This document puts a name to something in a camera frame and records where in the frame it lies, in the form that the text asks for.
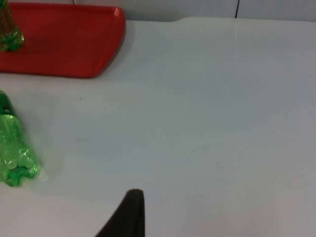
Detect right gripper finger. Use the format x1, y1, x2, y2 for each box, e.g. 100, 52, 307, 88
94, 189, 145, 237

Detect green plastic bottle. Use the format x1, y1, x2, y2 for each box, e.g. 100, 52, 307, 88
0, 0, 25, 53
0, 89, 40, 188

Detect red tray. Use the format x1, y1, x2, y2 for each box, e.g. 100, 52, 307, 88
0, 2, 127, 79

